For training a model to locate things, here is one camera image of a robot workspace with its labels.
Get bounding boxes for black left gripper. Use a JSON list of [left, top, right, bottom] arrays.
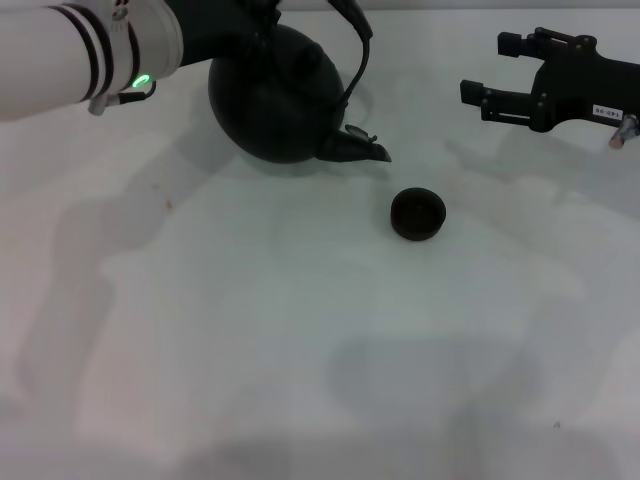
[[163, 0, 282, 69]]

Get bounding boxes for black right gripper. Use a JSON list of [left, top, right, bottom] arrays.
[[459, 26, 640, 135]]

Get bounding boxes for black round teapot with handle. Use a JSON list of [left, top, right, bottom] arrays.
[[206, 0, 393, 166]]

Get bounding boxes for small dark teacup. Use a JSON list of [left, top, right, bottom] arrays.
[[389, 186, 448, 244]]

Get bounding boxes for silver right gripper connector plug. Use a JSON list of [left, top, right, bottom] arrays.
[[608, 113, 639, 149]]

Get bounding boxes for left arm cable with plug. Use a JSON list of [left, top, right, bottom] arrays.
[[86, 81, 159, 118]]

